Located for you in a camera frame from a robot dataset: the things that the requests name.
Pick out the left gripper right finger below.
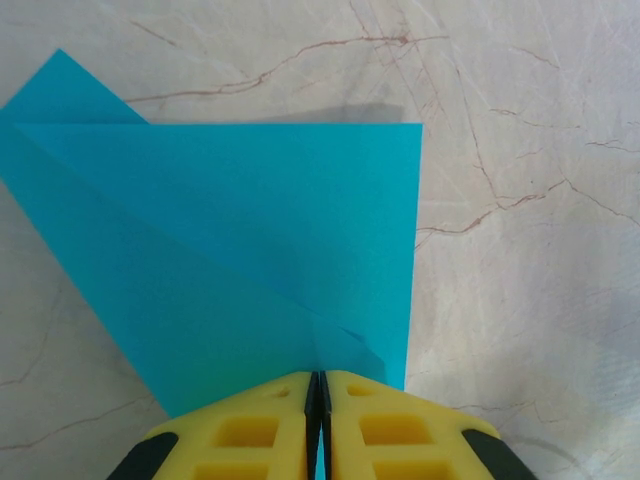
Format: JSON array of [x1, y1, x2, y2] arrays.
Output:
[[318, 368, 520, 480]]

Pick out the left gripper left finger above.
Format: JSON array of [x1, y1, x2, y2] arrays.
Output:
[[106, 369, 321, 480]]

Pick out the blue paper sheet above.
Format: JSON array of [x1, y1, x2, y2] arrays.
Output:
[[0, 47, 425, 480]]

